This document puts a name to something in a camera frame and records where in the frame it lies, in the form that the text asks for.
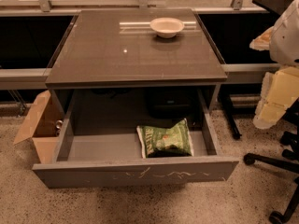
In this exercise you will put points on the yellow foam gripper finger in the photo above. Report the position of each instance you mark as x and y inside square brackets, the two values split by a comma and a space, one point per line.
[279, 92]
[262, 42]

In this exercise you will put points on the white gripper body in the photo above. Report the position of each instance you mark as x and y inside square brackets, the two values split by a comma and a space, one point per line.
[286, 42]

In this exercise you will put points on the green jalapeno chip bag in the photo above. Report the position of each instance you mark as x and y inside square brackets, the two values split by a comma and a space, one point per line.
[159, 142]

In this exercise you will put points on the black desk top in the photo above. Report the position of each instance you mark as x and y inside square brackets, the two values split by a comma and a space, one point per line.
[274, 6]

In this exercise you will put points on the grey cabinet with glossy top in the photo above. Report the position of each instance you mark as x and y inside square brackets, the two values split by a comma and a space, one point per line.
[115, 51]

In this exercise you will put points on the open grey drawer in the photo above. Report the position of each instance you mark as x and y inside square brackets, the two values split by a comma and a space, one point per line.
[98, 146]

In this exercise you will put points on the black stand leg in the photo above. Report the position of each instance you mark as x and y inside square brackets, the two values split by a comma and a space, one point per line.
[228, 108]

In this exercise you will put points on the white paper bowl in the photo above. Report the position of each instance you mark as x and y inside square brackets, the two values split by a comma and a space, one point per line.
[166, 27]

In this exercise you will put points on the brown cardboard box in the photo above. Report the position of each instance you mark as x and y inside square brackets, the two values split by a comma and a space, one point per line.
[39, 126]

